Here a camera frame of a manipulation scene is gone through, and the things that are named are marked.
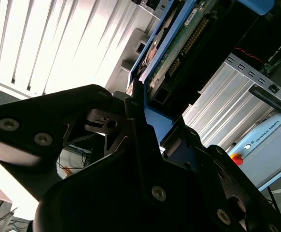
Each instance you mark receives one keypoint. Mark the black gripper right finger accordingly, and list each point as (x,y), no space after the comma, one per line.
(227,188)

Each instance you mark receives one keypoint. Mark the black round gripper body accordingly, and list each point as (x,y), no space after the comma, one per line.
(94,205)

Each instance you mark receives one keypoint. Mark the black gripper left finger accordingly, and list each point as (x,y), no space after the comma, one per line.
(34,116)

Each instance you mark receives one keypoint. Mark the hard disk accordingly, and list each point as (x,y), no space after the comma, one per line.
(172,53)

